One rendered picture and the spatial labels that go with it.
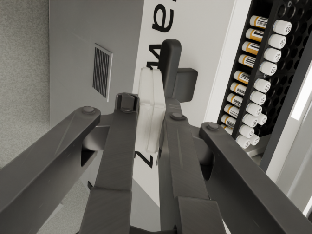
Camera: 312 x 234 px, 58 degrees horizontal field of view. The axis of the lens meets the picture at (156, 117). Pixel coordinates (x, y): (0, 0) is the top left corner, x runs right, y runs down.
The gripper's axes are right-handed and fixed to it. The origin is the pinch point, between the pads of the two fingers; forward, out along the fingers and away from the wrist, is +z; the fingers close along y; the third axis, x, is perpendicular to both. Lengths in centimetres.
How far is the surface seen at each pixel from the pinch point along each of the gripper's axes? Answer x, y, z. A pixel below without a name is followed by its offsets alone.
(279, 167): -10.5, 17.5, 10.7
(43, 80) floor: -34, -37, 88
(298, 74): 0.6, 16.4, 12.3
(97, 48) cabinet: -9, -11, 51
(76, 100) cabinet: -28, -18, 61
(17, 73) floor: -30, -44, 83
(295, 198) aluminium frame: -12.6, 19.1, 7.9
